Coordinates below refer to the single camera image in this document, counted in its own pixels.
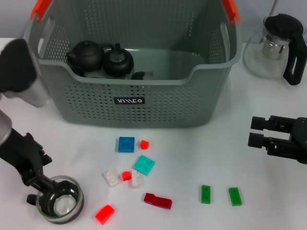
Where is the glass pitcher with black lid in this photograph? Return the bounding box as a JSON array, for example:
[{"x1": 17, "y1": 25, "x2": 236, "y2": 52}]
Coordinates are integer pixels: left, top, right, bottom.
[{"x1": 242, "y1": 13, "x2": 307, "y2": 86}]

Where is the green rectangular brick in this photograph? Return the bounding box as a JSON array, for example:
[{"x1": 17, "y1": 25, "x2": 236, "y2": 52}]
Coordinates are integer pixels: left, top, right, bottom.
[
  {"x1": 227, "y1": 186, "x2": 244, "y2": 207},
  {"x1": 200, "y1": 184, "x2": 213, "y2": 204}
]

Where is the orange bin handle clip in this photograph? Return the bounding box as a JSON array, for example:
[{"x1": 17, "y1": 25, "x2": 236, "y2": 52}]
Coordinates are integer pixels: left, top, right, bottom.
[
  {"x1": 220, "y1": 0, "x2": 241, "y2": 26},
  {"x1": 30, "y1": 0, "x2": 53, "y2": 23}
]

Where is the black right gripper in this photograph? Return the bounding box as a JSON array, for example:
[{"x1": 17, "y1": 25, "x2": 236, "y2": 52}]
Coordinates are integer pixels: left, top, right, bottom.
[{"x1": 248, "y1": 115, "x2": 307, "y2": 165}]

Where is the black ceramic teapot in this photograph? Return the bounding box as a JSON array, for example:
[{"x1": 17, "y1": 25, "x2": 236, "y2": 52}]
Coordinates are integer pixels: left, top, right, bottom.
[{"x1": 66, "y1": 40, "x2": 106, "y2": 72}]

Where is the bright red slope brick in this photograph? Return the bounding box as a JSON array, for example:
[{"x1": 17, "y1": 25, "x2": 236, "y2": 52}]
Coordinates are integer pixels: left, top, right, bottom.
[{"x1": 94, "y1": 204, "x2": 115, "y2": 225}]

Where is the glass teacup with black holder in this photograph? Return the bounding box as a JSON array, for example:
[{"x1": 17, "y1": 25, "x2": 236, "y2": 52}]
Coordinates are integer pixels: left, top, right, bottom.
[
  {"x1": 102, "y1": 42, "x2": 135, "y2": 80},
  {"x1": 26, "y1": 175, "x2": 85, "y2": 225},
  {"x1": 132, "y1": 71, "x2": 154, "y2": 81}
]

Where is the dark red long brick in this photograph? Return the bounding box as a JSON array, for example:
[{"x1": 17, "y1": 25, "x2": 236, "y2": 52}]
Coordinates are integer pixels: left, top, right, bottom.
[{"x1": 143, "y1": 192, "x2": 173, "y2": 210}]

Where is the white square brick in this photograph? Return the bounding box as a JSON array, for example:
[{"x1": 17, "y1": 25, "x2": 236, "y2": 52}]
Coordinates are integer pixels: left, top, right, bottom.
[{"x1": 102, "y1": 169, "x2": 120, "y2": 187}]

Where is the white narrow brick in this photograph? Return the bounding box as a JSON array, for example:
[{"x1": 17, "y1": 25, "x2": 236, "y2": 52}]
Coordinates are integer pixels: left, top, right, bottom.
[{"x1": 129, "y1": 169, "x2": 144, "y2": 189}]

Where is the blue square brick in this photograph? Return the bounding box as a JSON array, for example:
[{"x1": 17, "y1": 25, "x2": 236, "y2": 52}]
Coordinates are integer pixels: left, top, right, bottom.
[{"x1": 118, "y1": 136, "x2": 135, "y2": 153}]

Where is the gray perforated storage bin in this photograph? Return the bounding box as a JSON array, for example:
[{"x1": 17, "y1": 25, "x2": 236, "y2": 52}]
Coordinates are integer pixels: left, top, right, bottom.
[{"x1": 22, "y1": 0, "x2": 241, "y2": 129}]

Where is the teal square brick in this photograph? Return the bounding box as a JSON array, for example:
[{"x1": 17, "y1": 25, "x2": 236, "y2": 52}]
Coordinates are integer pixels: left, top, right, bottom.
[{"x1": 133, "y1": 154, "x2": 156, "y2": 177}]

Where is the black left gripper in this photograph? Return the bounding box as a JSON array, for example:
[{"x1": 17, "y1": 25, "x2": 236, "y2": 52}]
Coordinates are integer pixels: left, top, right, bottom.
[{"x1": 0, "y1": 128, "x2": 60, "y2": 196}]

